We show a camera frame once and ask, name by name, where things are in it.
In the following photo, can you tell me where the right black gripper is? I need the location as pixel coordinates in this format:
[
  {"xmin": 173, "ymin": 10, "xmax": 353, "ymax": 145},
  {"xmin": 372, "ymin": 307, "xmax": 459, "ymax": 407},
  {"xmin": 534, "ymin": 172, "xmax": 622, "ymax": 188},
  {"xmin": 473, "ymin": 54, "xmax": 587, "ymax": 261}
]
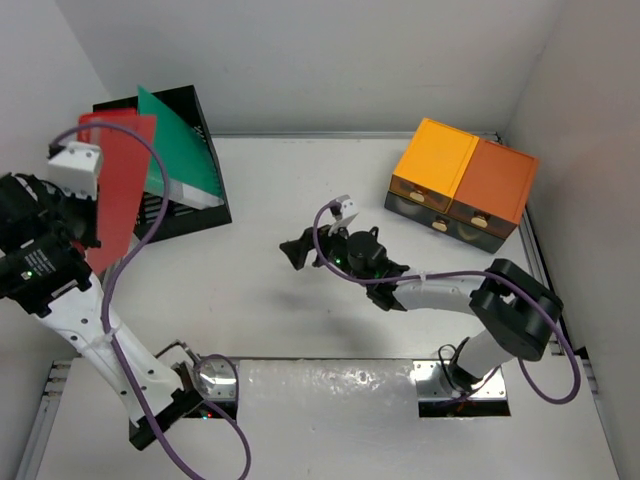
[{"xmin": 283, "ymin": 216, "xmax": 372, "ymax": 287}]

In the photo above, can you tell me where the red notebook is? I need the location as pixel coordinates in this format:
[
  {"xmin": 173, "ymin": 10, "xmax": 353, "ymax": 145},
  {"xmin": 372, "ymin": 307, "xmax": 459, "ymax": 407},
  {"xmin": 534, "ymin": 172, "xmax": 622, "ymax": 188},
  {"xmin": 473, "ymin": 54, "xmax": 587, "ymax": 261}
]
[{"xmin": 76, "ymin": 109, "xmax": 156, "ymax": 274}]

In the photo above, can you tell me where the green notebook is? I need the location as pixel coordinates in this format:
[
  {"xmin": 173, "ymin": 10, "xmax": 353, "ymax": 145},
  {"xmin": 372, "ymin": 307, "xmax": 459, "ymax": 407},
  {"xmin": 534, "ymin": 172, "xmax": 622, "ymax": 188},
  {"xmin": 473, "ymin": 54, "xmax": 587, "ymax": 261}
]
[{"xmin": 137, "ymin": 86, "xmax": 225, "ymax": 210}]

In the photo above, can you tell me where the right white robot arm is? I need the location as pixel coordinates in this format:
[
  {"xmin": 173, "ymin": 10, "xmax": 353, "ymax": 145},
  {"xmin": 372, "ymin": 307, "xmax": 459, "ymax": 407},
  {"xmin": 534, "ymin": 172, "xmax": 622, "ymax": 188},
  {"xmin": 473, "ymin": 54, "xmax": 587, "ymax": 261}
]
[{"xmin": 279, "ymin": 225, "xmax": 563, "ymax": 394}]

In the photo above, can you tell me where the left metal arm base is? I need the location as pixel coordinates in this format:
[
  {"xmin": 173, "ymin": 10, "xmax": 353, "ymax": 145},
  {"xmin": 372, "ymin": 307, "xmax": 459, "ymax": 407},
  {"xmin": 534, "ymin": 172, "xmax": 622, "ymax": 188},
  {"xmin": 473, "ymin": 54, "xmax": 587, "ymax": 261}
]
[{"xmin": 186, "ymin": 355, "xmax": 239, "ymax": 403}]

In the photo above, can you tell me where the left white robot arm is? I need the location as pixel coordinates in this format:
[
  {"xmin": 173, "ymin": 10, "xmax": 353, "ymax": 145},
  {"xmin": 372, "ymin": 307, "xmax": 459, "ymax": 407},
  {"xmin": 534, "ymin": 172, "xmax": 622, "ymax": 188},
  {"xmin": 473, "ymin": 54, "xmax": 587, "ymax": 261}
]
[{"xmin": 1, "ymin": 174, "xmax": 203, "ymax": 450}]

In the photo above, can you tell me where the right metal arm base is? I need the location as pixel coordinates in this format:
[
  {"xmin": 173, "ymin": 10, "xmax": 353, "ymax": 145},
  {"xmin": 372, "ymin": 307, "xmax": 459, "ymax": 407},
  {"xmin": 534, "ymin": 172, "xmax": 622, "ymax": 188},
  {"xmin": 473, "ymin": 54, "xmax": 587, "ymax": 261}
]
[{"xmin": 410, "ymin": 359, "xmax": 507, "ymax": 403}]

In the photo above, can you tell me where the black mesh file organizer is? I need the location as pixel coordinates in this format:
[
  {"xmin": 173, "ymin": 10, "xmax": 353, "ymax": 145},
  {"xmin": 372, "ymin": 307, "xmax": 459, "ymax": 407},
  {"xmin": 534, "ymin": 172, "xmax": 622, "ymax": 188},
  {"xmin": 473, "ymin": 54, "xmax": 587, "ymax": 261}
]
[{"xmin": 93, "ymin": 85, "xmax": 232, "ymax": 242}]

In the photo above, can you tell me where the yellow drawer box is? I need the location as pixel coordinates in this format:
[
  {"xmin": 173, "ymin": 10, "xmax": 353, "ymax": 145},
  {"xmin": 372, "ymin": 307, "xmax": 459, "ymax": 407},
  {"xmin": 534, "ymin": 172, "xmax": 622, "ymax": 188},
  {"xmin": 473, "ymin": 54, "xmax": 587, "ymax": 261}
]
[{"xmin": 389, "ymin": 118, "xmax": 480, "ymax": 212}]

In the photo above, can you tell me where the orange drawer box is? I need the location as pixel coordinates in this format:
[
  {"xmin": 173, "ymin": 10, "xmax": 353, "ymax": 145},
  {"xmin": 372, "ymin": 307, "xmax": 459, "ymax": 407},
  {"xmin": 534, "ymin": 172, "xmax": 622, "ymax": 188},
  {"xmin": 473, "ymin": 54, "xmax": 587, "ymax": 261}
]
[{"xmin": 448, "ymin": 139, "xmax": 539, "ymax": 239}]

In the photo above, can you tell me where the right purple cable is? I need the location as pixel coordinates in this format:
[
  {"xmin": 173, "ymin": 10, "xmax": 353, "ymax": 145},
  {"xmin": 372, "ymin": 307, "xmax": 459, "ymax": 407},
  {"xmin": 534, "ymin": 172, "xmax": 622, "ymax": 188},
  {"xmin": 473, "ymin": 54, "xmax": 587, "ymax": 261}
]
[{"xmin": 312, "ymin": 199, "xmax": 581, "ymax": 404}]

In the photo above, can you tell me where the purple cable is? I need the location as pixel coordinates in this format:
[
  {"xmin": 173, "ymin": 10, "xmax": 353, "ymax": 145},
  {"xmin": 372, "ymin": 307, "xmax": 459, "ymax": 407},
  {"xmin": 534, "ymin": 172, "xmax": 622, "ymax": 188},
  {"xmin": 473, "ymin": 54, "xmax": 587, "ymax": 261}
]
[
  {"xmin": 312, "ymin": 199, "xmax": 581, "ymax": 404},
  {"xmin": 52, "ymin": 123, "xmax": 253, "ymax": 480}
]

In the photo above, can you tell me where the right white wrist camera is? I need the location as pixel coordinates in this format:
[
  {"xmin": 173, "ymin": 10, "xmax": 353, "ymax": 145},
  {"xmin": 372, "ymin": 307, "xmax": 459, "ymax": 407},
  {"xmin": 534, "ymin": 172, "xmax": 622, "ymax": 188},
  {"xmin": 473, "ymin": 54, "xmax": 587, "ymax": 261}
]
[{"xmin": 329, "ymin": 195, "xmax": 359, "ymax": 235}]

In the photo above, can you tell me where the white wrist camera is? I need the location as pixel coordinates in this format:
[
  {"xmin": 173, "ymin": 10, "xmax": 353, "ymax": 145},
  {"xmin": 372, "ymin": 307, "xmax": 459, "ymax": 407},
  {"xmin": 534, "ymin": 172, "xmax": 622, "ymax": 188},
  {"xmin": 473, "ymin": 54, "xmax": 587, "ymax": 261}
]
[
  {"xmin": 47, "ymin": 141, "xmax": 103, "ymax": 201},
  {"xmin": 329, "ymin": 195, "xmax": 359, "ymax": 235}
]

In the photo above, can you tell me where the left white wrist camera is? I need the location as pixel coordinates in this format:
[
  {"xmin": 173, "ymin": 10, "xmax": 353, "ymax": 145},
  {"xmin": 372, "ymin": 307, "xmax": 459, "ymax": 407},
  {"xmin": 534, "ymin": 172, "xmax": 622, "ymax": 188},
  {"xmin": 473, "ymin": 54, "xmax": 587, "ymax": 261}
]
[{"xmin": 47, "ymin": 141, "xmax": 103, "ymax": 201}]

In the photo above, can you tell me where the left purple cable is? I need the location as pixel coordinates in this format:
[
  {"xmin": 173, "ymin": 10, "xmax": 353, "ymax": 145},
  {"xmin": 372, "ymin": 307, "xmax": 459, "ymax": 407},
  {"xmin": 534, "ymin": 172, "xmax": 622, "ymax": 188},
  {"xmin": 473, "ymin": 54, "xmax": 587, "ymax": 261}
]
[{"xmin": 52, "ymin": 123, "xmax": 253, "ymax": 480}]

